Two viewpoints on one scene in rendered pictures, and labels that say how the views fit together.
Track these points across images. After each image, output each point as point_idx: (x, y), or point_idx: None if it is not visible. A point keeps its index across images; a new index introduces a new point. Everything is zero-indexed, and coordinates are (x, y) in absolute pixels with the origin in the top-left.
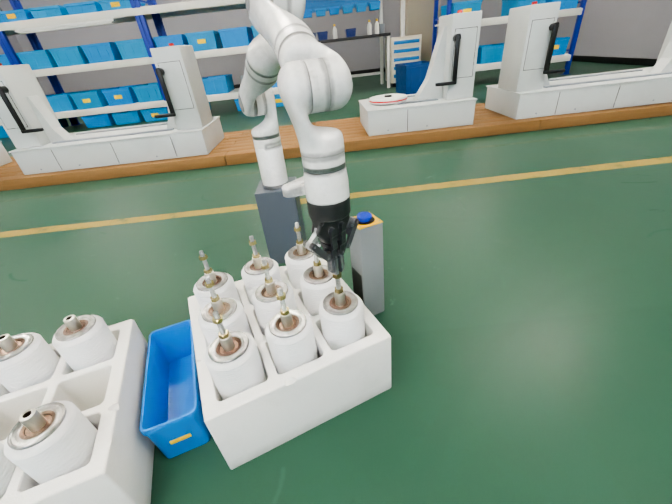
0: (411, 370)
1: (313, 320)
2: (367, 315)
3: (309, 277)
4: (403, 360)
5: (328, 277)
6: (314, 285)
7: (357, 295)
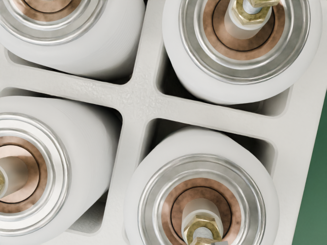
0: (309, 239)
1: (148, 110)
2: (283, 207)
3: (200, 14)
4: (316, 210)
5: (258, 68)
6: (190, 65)
7: (275, 222)
